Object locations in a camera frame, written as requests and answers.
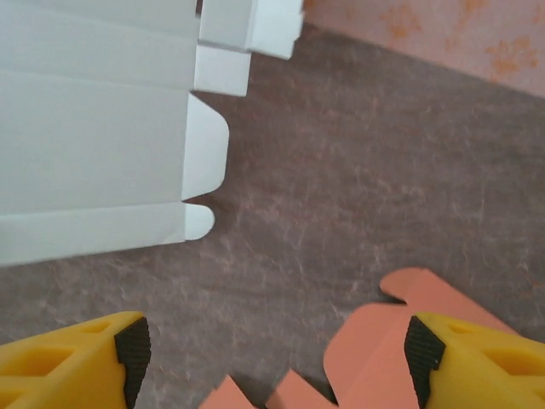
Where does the pale teal paper box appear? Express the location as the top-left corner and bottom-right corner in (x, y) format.
(0, 0), (306, 268)

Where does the salmon pink paper box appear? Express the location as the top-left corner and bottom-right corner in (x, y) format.
(203, 267), (523, 409)

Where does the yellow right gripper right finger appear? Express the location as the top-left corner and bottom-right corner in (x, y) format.
(404, 312), (545, 409)

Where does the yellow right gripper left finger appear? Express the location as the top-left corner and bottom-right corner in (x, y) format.
(0, 311), (152, 409)

